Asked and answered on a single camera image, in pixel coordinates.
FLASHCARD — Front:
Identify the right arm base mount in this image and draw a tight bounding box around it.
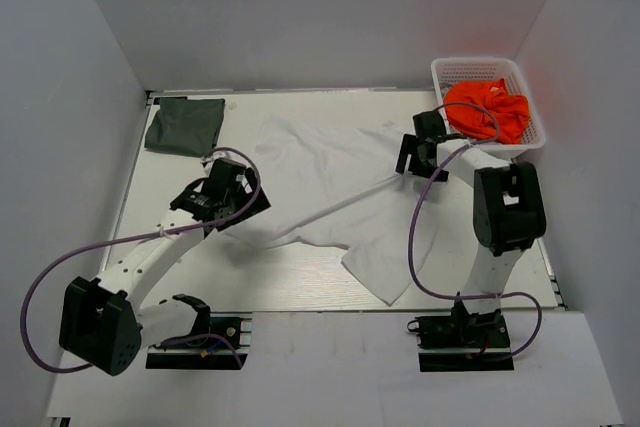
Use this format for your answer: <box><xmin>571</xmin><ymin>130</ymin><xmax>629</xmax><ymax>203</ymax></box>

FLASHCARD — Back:
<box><xmin>407</xmin><ymin>315</ymin><xmax>514</xmax><ymax>373</ymax></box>

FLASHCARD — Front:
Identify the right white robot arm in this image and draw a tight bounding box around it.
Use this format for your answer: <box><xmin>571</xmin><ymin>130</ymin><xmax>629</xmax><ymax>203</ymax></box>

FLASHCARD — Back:
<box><xmin>396</xmin><ymin>111</ymin><xmax>547</xmax><ymax>346</ymax></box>

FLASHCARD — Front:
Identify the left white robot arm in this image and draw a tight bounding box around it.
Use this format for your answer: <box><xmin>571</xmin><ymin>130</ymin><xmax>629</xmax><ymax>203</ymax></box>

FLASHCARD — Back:
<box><xmin>59</xmin><ymin>158</ymin><xmax>270</xmax><ymax>376</ymax></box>

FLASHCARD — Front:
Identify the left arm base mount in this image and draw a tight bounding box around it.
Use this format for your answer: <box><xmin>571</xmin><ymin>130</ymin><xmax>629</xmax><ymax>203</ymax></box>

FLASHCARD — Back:
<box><xmin>145</xmin><ymin>313</ymin><xmax>253</xmax><ymax>372</ymax></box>

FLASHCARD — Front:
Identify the folded dark green t-shirt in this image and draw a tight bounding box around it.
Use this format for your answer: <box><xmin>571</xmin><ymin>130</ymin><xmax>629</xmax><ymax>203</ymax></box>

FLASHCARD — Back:
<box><xmin>144</xmin><ymin>97</ymin><xmax>226</xmax><ymax>158</ymax></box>

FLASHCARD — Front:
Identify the white plastic basket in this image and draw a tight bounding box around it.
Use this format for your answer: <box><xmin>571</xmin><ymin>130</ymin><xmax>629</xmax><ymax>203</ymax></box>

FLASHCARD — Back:
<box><xmin>431</xmin><ymin>57</ymin><xmax>546</xmax><ymax>160</ymax></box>

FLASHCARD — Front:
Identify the orange t-shirt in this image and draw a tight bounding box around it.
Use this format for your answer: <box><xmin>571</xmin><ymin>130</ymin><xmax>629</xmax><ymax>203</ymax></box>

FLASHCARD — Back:
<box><xmin>444</xmin><ymin>78</ymin><xmax>531</xmax><ymax>144</ymax></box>

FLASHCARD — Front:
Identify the white t-shirt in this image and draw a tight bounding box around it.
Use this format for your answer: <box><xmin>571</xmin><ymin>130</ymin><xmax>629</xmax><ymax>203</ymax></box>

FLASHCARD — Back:
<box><xmin>226</xmin><ymin>116</ymin><xmax>426</xmax><ymax>305</ymax></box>

